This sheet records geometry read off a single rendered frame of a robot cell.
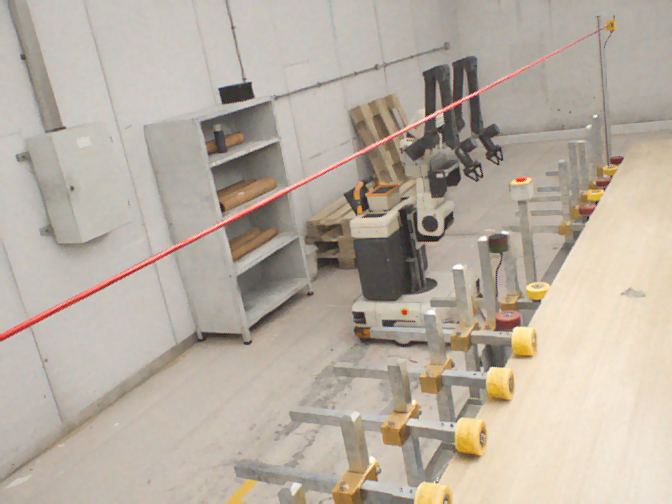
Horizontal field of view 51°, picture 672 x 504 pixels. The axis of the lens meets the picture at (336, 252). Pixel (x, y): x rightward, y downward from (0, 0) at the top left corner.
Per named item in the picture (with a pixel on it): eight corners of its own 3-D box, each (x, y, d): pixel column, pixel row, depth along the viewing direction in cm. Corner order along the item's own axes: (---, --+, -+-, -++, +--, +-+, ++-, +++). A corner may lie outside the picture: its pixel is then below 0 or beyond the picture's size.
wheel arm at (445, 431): (290, 421, 188) (287, 409, 187) (297, 414, 191) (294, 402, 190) (471, 444, 163) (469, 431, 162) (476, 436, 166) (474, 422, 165)
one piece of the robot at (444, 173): (424, 199, 412) (419, 162, 406) (440, 186, 434) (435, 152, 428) (450, 197, 404) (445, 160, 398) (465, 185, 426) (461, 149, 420)
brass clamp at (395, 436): (381, 444, 171) (377, 426, 170) (402, 415, 182) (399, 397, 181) (404, 447, 168) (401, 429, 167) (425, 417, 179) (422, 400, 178)
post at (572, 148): (575, 232, 368) (567, 141, 354) (576, 230, 370) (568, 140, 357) (582, 232, 366) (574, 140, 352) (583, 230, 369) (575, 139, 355)
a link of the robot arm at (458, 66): (455, 54, 415) (450, 56, 407) (478, 55, 409) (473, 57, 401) (452, 129, 432) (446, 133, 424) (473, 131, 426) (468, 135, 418)
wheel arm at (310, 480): (235, 478, 167) (232, 465, 166) (244, 469, 170) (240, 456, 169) (433, 514, 142) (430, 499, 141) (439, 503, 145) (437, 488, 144)
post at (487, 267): (493, 369, 245) (476, 238, 231) (496, 364, 248) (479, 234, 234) (503, 370, 243) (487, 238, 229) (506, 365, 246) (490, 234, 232)
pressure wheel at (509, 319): (495, 350, 235) (491, 318, 231) (502, 339, 241) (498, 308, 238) (520, 351, 231) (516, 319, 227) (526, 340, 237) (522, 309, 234)
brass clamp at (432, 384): (419, 392, 192) (416, 376, 190) (436, 369, 203) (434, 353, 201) (440, 394, 189) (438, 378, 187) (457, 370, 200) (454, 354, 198)
